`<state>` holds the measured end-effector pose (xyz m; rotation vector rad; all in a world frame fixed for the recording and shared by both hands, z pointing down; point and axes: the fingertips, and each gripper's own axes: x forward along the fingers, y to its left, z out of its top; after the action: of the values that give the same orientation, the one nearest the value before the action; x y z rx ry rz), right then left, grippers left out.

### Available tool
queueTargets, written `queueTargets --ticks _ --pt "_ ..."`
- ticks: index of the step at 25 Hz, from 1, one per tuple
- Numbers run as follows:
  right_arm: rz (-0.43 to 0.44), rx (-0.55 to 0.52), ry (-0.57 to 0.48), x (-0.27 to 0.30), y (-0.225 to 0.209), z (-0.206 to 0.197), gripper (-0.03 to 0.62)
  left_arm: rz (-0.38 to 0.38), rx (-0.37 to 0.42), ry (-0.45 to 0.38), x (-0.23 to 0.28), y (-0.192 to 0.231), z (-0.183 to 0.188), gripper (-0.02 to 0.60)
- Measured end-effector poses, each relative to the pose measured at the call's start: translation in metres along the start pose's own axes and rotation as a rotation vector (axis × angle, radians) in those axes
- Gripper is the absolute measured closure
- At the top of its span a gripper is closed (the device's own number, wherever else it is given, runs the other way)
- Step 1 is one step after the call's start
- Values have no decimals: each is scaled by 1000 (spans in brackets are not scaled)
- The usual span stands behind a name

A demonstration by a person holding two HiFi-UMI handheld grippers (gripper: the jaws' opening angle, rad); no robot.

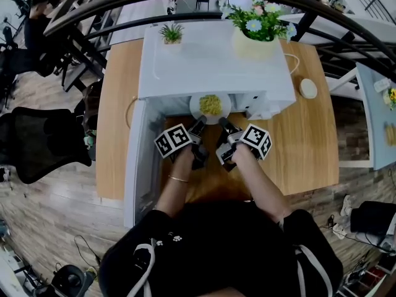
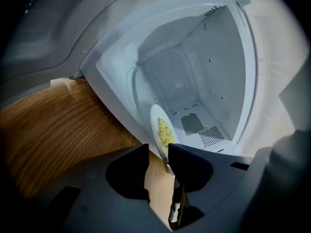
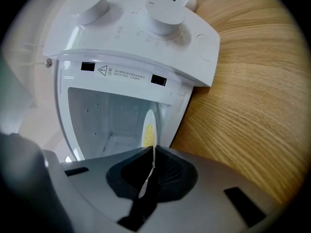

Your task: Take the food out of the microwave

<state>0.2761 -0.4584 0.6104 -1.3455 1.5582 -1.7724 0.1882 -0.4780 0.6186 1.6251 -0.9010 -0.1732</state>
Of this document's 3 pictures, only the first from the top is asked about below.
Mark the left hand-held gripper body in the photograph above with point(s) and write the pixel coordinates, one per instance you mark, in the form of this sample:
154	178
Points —
171	139

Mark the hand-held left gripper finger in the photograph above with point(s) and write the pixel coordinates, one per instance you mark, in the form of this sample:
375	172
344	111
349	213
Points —
198	125

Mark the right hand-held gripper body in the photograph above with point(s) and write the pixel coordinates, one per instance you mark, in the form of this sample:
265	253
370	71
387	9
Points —
256	139

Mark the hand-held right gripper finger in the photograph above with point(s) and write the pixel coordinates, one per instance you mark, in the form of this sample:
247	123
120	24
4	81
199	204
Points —
226	127

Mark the white plate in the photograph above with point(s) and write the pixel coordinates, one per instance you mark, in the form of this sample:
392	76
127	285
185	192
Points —
194	110

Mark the yellow food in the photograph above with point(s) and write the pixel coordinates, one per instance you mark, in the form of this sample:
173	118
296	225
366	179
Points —
210	104

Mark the white microwave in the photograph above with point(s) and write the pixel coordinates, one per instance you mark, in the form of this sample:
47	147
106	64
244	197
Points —
216	73

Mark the person's left forearm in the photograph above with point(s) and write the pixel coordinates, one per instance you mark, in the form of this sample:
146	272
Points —
176	193

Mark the person's right forearm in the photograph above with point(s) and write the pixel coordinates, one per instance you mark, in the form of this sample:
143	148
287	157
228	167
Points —
263	190

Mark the wooden table with white legs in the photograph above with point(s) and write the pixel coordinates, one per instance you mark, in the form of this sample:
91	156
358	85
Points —
309	135

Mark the small white bowl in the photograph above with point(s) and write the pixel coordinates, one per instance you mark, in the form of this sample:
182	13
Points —
308	88

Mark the green plastic item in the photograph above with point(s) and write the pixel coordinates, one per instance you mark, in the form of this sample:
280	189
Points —
89	142

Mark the flowering plant in cream pot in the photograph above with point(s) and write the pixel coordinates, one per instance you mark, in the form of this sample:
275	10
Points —
253	46

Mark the brown bag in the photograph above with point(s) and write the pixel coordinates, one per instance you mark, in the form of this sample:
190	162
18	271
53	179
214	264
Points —
92	104

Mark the small green potted plant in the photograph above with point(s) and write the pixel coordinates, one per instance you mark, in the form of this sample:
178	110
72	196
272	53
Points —
171	36

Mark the pale white table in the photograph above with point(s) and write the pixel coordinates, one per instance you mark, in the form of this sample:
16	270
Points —
371	128

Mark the person's black shirt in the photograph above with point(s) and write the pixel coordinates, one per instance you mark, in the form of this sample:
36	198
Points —
222	252

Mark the black mesh office chair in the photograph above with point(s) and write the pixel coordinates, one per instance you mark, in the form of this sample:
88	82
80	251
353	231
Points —
40	141

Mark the yellowish flat item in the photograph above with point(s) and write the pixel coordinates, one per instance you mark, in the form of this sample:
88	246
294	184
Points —
390	135

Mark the small white bottle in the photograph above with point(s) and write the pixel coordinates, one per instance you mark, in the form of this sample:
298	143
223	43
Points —
382	85

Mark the yellow flowers in small pot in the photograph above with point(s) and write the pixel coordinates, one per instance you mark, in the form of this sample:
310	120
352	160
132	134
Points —
391	97

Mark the black round device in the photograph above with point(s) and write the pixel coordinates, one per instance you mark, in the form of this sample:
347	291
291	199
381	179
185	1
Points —
71	280

